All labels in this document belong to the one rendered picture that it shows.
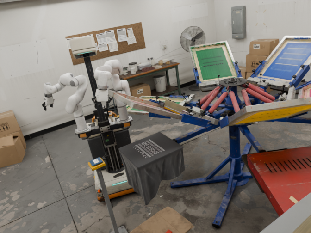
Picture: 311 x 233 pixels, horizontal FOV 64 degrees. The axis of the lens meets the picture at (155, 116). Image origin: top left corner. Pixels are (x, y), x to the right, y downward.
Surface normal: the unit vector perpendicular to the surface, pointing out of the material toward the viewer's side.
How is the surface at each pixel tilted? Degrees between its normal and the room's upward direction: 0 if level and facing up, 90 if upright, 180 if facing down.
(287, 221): 0
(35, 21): 90
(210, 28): 90
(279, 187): 0
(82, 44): 63
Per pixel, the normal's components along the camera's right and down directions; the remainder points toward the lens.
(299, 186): -0.15, -0.91
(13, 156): 0.28, 0.34
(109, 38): 0.50, 0.22
